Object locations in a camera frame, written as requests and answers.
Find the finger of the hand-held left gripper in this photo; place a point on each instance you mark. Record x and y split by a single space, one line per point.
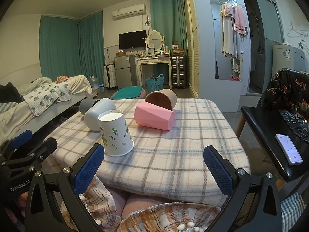
45 147
21 139

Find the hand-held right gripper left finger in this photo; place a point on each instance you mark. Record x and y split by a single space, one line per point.
88 168

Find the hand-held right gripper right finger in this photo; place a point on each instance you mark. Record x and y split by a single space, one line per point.
218 174

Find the pink faceted cup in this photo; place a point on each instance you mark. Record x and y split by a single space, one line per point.
154 117

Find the white leaf print cup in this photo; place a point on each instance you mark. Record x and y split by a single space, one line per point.
115 137

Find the light grey cup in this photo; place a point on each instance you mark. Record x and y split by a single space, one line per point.
96 116

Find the dark grey cup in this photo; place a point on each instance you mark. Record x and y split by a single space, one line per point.
85 106

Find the brown cup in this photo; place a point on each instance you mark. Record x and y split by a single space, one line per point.
166 96

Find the person's left hand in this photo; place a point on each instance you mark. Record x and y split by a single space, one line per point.
22 201

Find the dark cloth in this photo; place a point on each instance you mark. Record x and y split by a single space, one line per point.
8 93

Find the leaf print quilt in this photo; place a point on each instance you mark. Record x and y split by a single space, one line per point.
45 96

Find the plaid blanket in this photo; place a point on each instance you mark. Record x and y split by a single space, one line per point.
169 149

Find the bed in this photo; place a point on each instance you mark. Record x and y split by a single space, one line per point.
74 94

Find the person's pink pants leg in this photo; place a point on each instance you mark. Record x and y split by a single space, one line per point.
136 205

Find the black chair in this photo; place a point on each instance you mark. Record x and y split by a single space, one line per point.
260 130

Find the white smartphone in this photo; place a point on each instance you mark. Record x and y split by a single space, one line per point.
288 149

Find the clear water jug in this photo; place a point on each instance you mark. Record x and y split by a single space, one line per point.
94 84

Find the blue checked cloth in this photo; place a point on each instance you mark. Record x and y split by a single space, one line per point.
293 210

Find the green floor cushion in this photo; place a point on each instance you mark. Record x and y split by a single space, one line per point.
128 92

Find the white suitcase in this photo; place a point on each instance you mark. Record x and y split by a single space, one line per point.
109 77

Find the grey mini fridge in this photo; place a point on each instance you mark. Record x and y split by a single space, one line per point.
125 71

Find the green curtain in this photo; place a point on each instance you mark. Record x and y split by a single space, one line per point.
65 46
173 24

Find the floral black jacket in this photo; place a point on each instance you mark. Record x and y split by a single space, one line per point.
284 94

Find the blue laundry basket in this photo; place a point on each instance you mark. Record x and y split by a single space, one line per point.
154 83

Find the silver suitcase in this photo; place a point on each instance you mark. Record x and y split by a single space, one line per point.
179 72

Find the louvred wardrobe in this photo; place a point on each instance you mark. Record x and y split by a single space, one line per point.
193 53

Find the white vanity table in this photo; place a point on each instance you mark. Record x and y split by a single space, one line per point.
154 61

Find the cardboard box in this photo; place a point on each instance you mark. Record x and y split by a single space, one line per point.
178 51

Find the full-length mirror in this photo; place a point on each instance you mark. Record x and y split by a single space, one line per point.
218 41

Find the black television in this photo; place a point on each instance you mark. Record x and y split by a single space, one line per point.
132 40

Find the white washing machine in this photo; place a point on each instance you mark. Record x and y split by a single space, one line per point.
289 58

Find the white towel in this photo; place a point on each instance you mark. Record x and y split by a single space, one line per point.
229 36

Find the glass bathroom door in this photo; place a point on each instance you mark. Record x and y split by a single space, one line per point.
265 41

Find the oval vanity mirror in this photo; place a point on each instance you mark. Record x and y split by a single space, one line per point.
154 39

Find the pink towel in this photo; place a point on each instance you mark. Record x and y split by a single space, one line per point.
240 21

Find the white air conditioner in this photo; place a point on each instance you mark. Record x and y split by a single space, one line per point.
129 12

